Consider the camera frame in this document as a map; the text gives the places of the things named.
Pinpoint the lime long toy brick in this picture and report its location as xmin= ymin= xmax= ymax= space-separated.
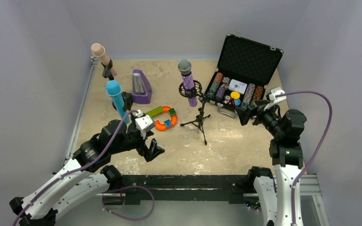
xmin=146 ymin=106 xmax=164 ymax=118

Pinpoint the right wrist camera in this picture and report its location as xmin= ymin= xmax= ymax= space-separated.
xmin=264 ymin=87 xmax=287 ymax=111

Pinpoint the yellow dealer chip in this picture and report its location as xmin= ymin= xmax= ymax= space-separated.
xmin=230 ymin=91 xmax=240 ymax=99

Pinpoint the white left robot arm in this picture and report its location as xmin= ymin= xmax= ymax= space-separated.
xmin=9 ymin=115 xmax=164 ymax=226

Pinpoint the green toy brick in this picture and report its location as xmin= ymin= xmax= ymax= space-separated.
xmin=168 ymin=108 xmax=176 ymax=116

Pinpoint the white card deck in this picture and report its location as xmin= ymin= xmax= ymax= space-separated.
xmin=228 ymin=79 xmax=248 ymax=94

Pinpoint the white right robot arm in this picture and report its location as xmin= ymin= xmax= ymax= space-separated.
xmin=236 ymin=100 xmax=307 ymax=226

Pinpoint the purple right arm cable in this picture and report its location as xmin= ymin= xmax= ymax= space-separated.
xmin=280 ymin=90 xmax=333 ymax=226

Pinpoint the black poker chip case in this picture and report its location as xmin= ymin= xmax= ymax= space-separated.
xmin=205 ymin=34 xmax=284 ymax=118

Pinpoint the black shock mount tripod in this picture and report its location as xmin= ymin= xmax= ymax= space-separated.
xmin=178 ymin=80 xmax=211 ymax=145

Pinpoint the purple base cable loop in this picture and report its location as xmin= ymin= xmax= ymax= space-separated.
xmin=102 ymin=186 xmax=156 ymax=221

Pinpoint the purple glitter microphone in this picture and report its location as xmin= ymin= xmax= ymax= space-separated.
xmin=178 ymin=59 xmax=197 ymax=107

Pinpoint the blue microphone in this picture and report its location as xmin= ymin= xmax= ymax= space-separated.
xmin=106 ymin=80 xmax=128 ymax=119

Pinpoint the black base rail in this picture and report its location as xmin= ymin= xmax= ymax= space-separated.
xmin=108 ymin=175 xmax=260 ymax=208

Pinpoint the purple metronome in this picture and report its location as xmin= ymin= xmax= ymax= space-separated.
xmin=132 ymin=69 xmax=152 ymax=105

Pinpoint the blue toy brick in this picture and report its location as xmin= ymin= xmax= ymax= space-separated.
xmin=164 ymin=120 xmax=173 ymax=128

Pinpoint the orange curved track piece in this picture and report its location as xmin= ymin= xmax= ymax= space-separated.
xmin=155 ymin=106 xmax=178 ymax=131

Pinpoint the black mic stand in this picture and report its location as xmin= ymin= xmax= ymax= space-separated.
xmin=101 ymin=59 xmax=114 ymax=81
xmin=122 ymin=91 xmax=134 ymax=124

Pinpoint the pink microphone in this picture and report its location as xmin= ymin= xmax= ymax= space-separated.
xmin=90 ymin=43 xmax=117 ymax=76

